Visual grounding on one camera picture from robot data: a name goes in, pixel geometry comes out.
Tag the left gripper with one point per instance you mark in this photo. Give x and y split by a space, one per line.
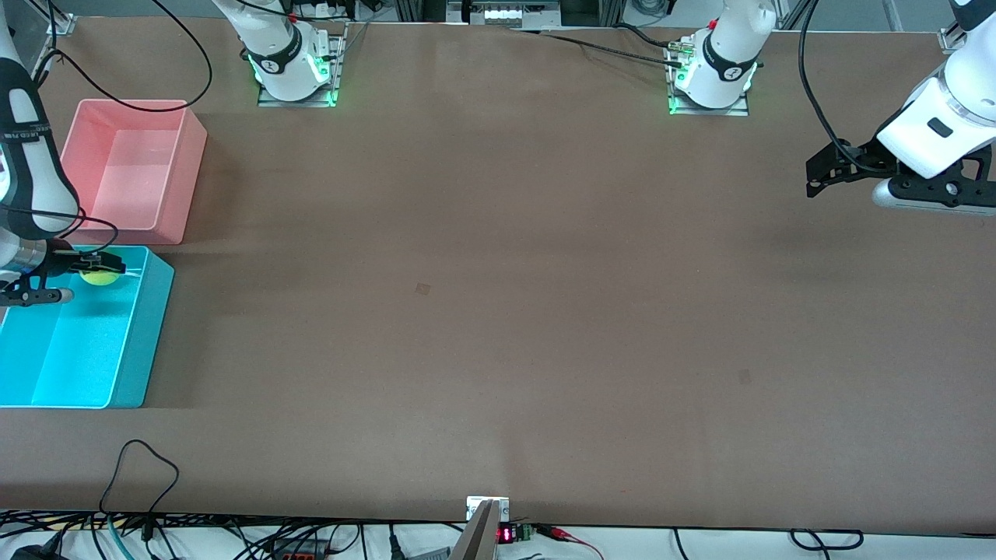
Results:
862 158

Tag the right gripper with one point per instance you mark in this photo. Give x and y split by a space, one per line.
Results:
64 261

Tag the yellow-green tennis ball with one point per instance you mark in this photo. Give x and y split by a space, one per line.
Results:
99 278

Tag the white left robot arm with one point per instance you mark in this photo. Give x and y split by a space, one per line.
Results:
739 23

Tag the blue plastic bin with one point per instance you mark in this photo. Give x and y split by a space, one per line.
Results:
78 350

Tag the pink plastic bin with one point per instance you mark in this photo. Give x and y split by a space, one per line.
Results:
132 171

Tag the black power plug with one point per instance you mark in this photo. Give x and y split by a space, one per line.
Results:
31 552

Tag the red power strip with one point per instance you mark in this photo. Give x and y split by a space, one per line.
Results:
299 554

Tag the grey box with lights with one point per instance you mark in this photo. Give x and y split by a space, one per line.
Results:
510 14

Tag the red LED display module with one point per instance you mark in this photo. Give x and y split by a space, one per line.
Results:
507 534

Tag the black right camera bracket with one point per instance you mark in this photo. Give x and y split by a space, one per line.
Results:
23 295

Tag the metal table corner bracket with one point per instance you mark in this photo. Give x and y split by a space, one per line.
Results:
62 26
951 40

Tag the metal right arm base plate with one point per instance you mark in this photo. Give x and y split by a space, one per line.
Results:
268 101

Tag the small metal clamp bracket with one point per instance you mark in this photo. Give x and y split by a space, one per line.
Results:
472 505

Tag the grey camera mount bar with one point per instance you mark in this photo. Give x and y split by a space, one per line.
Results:
478 537

